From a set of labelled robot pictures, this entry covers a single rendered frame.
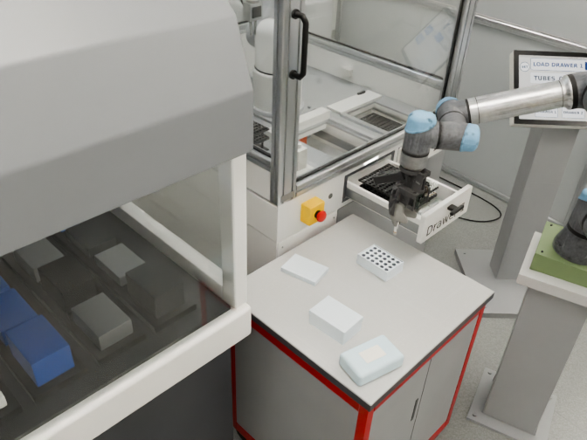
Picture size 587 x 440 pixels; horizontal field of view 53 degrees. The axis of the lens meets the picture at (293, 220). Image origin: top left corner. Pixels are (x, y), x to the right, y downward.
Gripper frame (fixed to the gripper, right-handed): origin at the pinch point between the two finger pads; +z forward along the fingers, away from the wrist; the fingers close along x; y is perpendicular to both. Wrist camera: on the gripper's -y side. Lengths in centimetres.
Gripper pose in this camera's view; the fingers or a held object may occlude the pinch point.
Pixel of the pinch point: (396, 220)
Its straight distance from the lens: 177.4
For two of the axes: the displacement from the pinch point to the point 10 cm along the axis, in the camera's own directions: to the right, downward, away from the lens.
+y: 6.9, 4.5, -5.7
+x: 7.2, -3.7, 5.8
